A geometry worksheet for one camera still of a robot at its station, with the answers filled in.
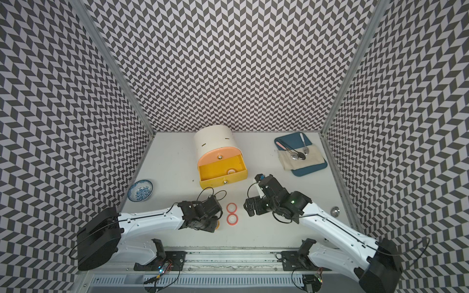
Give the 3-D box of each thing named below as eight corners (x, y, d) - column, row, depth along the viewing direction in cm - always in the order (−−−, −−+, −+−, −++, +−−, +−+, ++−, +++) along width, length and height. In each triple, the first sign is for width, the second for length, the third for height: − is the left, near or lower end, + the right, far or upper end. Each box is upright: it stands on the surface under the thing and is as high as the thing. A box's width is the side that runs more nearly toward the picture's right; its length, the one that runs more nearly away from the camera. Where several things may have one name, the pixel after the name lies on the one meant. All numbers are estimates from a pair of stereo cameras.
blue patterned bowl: (129, 203, 91) (124, 198, 87) (137, 184, 97) (133, 179, 93) (149, 203, 91) (145, 198, 87) (155, 184, 97) (152, 179, 93)
